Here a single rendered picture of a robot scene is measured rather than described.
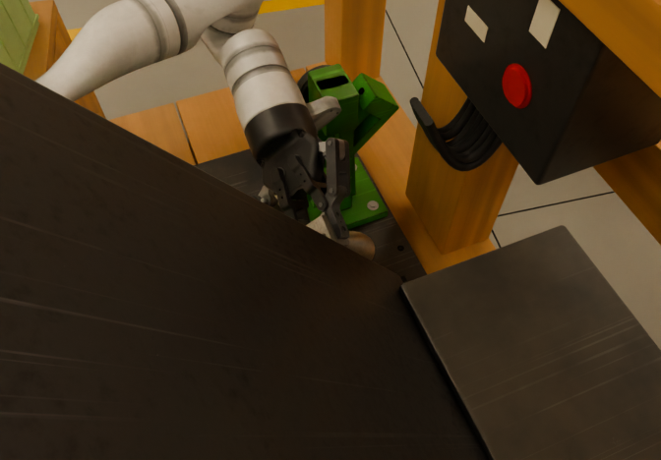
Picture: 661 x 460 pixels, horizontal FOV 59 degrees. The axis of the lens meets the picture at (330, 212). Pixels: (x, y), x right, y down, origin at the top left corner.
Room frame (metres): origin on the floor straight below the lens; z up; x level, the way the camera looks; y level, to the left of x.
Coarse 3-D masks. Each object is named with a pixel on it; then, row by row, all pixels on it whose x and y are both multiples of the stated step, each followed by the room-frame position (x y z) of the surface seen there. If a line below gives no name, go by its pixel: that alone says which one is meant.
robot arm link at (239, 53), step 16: (208, 32) 0.57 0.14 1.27; (224, 32) 0.57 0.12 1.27; (240, 32) 0.53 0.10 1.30; (256, 32) 0.53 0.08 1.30; (208, 48) 0.56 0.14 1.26; (224, 48) 0.52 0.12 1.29; (240, 48) 0.51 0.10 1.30; (256, 48) 0.51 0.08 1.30; (272, 48) 0.52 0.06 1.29; (224, 64) 0.51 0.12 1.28; (240, 64) 0.50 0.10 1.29; (256, 64) 0.49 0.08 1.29; (272, 64) 0.50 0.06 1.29
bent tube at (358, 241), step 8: (320, 216) 0.32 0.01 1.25; (312, 224) 0.32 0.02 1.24; (320, 224) 0.32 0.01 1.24; (328, 224) 0.32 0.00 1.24; (320, 232) 0.31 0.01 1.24; (328, 232) 0.31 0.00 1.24; (352, 232) 0.34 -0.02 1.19; (352, 240) 0.33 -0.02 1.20; (360, 240) 0.34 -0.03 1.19; (368, 240) 0.34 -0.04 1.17; (352, 248) 0.32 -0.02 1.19; (360, 248) 0.33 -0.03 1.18; (368, 248) 0.34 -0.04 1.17; (368, 256) 0.34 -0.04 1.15
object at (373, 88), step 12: (360, 84) 0.63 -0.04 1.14; (372, 84) 0.62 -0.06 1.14; (360, 96) 0.61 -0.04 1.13; (372, 96) 0.60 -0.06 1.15; (384, 96) 0.61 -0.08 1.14; (360, 108) 0.60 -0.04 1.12; (372, 108) 0.59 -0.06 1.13; (384, 108) 0.60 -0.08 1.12; (396, 108) 0.61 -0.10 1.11; (360, 120) 0.60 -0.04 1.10; (372, 120) 0.60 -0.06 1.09; (384, 120) 0.60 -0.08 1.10; (360, 132) 0.60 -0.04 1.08; (372, 132) 0.59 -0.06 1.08; (360, 144) 0.59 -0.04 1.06; (324, 168) 0.58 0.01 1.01
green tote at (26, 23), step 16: (0, 0) 1.10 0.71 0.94; (16, 0) 1.18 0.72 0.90; (0, 16) 1.08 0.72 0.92; (16, 16) 1.14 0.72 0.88; (32, 16) 1.22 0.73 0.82; (0, 32) 1.05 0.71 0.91; (16, 32) 1.11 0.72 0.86; (32, 32) 1.17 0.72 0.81; (0, 48) 1.01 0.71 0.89; (16, 48) 1.07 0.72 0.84; (16, 64) 1.03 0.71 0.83
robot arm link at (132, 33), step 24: (144, 0) 0.53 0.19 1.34; (96, 24) 0.49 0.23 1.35; (120, 24) 0.49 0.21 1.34; (144, 24) 0.50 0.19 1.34; (168, 24) 0.51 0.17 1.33; (72, 48) 0.46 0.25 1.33; (96, 48) 0.46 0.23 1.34; (120, 48) 0.47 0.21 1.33; (144, 48) 0.48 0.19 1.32; (168, 48) 0.50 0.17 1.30; (48, 72) 0.44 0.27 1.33; (72, 72) 0.44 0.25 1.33; (96, 72) 0.44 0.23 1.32; (120, 72) 0.46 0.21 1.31; (72, 96) 0.42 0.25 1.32
